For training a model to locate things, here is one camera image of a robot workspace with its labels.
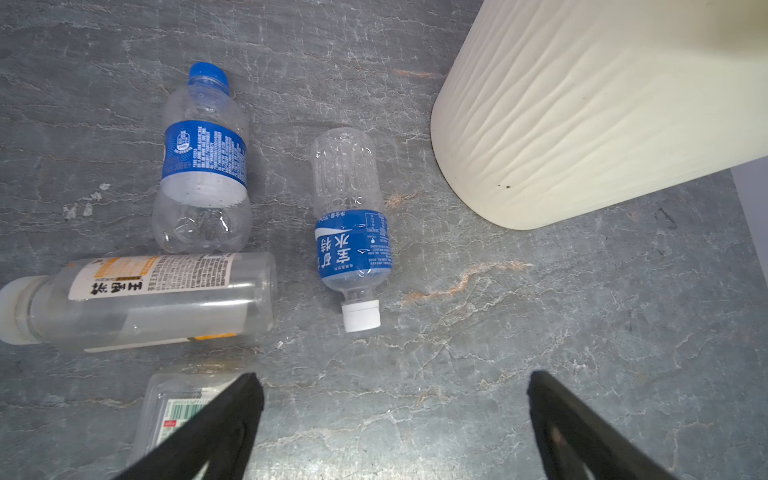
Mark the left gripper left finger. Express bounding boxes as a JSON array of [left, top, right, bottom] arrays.
[[113, 371, 266, 480]]

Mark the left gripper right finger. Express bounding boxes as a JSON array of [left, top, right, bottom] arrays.
[[527, 370, 673, 479]]

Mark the clear bottle green label front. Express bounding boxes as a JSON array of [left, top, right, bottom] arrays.
[[127, 371, 253, 475]]

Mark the cream plastic waste bin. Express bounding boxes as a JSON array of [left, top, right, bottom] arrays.
[[430, 1, 767, 230]]

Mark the small clear bottle lying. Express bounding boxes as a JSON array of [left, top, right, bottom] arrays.
[[1, 252, 276, 353]]

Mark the small bottle blue cap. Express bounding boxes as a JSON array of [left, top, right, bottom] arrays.
[[151, 62, 252, 254]]

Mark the Pocari bottle blue label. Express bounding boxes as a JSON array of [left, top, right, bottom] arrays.
[[310, 127, 393, 333]]

